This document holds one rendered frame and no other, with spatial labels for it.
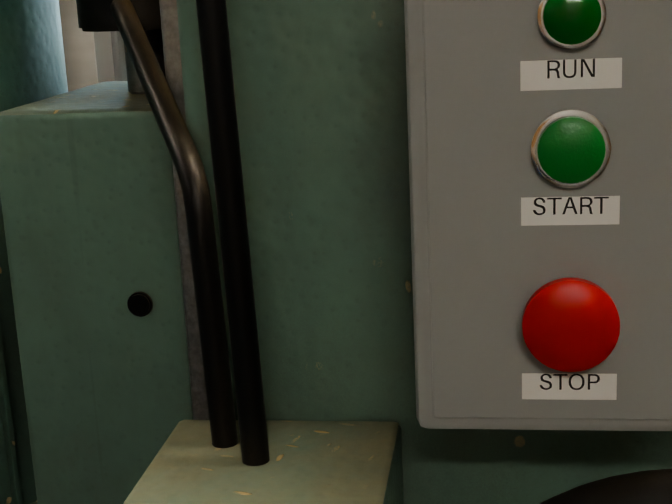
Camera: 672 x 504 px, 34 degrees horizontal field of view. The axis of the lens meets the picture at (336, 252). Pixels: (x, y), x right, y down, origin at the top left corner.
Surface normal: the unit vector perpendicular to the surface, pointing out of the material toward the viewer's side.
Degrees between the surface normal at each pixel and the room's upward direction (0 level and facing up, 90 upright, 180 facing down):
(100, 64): 90
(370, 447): 0
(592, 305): 83
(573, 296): 81
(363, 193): 90
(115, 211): 90
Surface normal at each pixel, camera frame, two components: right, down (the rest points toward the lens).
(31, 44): 0.94, 0.04
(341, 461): -0.04, -0.97
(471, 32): -0.13, 0.25
